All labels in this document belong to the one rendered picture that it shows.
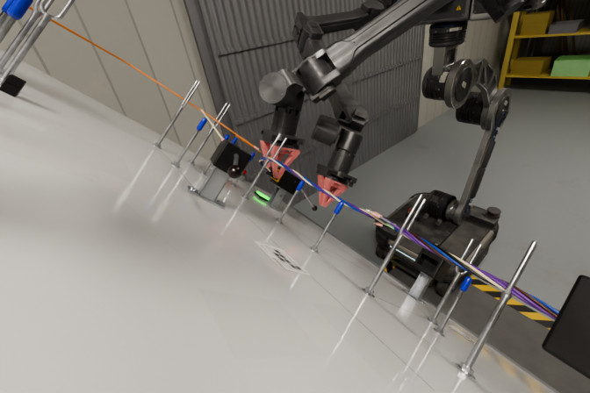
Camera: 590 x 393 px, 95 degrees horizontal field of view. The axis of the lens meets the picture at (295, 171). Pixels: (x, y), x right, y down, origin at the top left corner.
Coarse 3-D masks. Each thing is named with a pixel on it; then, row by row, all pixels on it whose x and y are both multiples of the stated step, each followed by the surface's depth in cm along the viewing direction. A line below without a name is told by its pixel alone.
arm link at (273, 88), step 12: (288, 72) 50; (264, 84) 51; (276, 84) 50; (288, 84) 49; (300, 84) 52; (264, 96) 51; (276, 96) 50; (288, 96) 52; (312, 96) 56; (324, 96) 56
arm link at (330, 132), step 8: (360, 112) 71; (320, 120) 68; (328, 120) 71; (336, 120) 71; (344, 120) 71; (352, 120) 70; (360, 120) 70; (320, 128) 68; (328, 128) 68; (336, 128) 68; (352, 128) 72; (360, 128) 71; (312, 136) 69; (320, 136) 68; (328, 136) 68; (328, 144) 70
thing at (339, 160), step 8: (336, 152) 69; (344, 152) 68; (336, 160) 68; (344, 160) 68; (352, 160) 69; (328, 168) 69; (336, 168) 68; (344, 168) 68; (336, 176) 70; (352, 176) 67
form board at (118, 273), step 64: (0, 128) 17; (64, 128) 26; (128, 128) 50; (0, 192) 11; (64, 192) 14; (128, 192) 20; (0, 256) 8; (64, 256) 10; (128, 256) 12; (192, 256) 16; (256, 256) 23; (320, 256) 40; (0, 320) 7; (64, 320) 8; (128, 320) 9; (192, 320) 11; (256, 320) 13; (320, 320) 18; (384, 320) 27; (448, 320) 53; (0, 384) 6; (64, 384) 6; (128, 384) 7; (192, 384) 8; (256, 384) 9; (320, 384) 11; (384, 384) 15; (448, 384) 20; (512, 384) 32
